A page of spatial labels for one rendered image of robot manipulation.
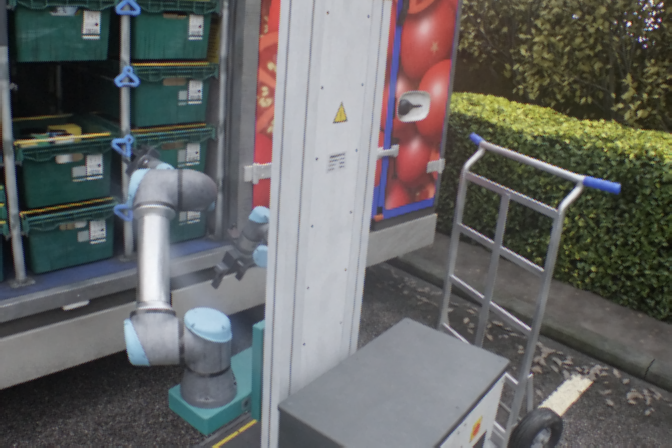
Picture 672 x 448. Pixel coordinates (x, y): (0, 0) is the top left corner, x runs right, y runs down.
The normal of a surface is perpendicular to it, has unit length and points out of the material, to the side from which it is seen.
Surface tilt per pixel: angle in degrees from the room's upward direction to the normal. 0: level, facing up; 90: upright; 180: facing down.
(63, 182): 98
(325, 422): 0
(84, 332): 90
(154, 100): 91
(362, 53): 90
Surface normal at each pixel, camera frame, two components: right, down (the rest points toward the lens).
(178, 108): 0.69, 0.27
